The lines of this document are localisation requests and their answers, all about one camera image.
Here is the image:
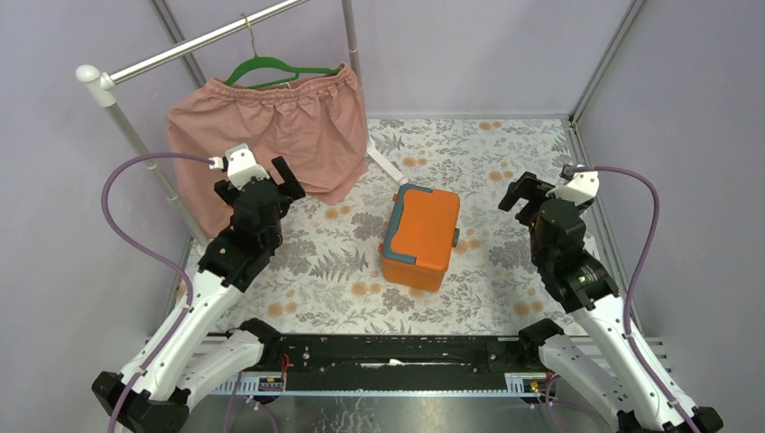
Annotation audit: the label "orange plastic medicine box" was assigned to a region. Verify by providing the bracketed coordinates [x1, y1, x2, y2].
[378, 183, 460, 292]

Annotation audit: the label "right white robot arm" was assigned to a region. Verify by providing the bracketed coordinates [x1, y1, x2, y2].
[498, 165, 724, 432]

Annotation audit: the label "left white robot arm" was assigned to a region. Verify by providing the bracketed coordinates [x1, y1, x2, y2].
[92, 143, 306, 432]

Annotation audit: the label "pink fabric shorts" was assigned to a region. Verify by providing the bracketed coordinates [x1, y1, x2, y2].
[166, 63, 368, 205]

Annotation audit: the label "white rectangular box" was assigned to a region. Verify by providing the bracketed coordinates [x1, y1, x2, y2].
[366, 138, 409, 185]

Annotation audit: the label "floral table mat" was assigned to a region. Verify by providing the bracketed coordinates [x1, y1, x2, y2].
[176, 117, 622, 337]

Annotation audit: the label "green clothes hanger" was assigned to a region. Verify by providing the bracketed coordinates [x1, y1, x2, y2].
[224, 14, 342, 89]

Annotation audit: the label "silver clothes rack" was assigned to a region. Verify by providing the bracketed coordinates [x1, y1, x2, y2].
[74, 0, 365, 246]

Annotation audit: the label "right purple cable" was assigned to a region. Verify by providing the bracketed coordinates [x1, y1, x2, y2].
[545, 165, 704, 433]

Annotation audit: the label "purple cable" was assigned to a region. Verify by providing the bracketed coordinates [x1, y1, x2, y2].
[545, 165, 704, 433]
[100, 152, 226, 433]

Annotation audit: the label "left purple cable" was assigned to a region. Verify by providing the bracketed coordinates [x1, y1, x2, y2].
[100, 152, 226, 433]

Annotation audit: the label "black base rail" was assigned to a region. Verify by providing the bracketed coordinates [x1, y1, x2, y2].
[240, 318, 563, 395]

